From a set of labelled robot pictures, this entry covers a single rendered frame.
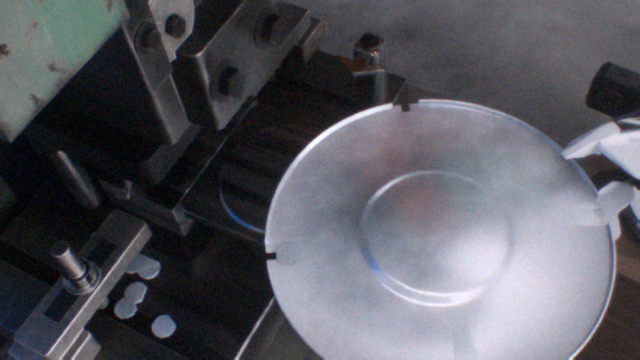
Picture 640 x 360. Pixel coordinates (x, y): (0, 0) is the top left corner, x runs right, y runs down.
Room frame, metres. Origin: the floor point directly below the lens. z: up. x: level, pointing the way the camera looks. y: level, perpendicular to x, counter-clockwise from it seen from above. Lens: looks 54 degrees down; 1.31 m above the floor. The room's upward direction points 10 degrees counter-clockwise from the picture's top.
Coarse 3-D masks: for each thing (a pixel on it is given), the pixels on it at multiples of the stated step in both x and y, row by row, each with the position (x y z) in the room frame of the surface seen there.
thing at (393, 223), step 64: (384, 128) 0.42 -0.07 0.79; (448, 128) 0.41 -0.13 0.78; (512, 128) 0.40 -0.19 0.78; (320, 192) 0.36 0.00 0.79; (384, 192) 0.35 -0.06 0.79; (448, 192) 0.34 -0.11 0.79; (512, 192) 0.33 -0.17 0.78; (576, 192) 0.33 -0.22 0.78; (320, 256) 0.30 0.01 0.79; (384, 256) 0.29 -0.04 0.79; (448, 256) 0.28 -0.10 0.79; (512, 256) 0.27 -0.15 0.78; (576, 256) 0.27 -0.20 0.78; (320, 320) 0.24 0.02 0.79; (384, 320) 0.24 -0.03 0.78; (448, 320) 0.23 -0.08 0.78; (512, 320) 0.22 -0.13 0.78; (576, 320) 0.21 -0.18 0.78
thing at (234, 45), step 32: (160, 0) 0.37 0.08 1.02; (192, 0) 0.41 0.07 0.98; (224, 0) 0.41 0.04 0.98; (256, 0) 0.42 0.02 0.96; (192, 32) 0.38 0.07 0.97; (224, 32) 0.39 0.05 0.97; (256, 32) 0.41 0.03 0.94; (192, 64) 0.36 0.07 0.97; (224, 64) 0.38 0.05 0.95; (256, 64) 0.41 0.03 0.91; (64, 96) 0.42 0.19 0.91; (96, 96) 0.39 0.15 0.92; (128, 96) 0.37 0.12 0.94; (160, 96) 0.36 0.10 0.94; (192, 96) 0.37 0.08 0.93; (224, 96) 0.37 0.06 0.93; (128, 128) 0.38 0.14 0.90; (160, 128) 0.36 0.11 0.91
